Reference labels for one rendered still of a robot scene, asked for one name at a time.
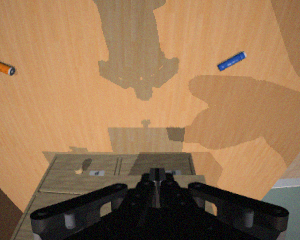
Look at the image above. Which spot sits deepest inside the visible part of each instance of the orange battery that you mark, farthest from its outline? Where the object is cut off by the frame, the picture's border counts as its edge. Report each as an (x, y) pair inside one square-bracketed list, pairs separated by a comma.
[(6, 69)]

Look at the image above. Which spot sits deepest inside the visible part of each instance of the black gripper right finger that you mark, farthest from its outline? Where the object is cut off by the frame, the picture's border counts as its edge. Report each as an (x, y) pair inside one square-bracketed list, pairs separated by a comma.
[(260, 219)]

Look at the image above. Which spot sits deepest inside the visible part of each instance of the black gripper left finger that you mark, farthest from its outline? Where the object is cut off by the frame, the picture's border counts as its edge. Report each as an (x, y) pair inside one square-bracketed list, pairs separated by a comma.
[(58, 221)]

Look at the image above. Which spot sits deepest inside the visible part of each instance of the blue battery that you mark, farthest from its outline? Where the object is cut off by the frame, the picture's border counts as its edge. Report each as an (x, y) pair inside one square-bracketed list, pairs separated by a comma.
[(232, 61)]

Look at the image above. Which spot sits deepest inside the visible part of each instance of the wooden chest of drawers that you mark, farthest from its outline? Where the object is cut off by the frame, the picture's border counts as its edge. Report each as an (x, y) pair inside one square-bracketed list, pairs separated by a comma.
[(37, 192)]

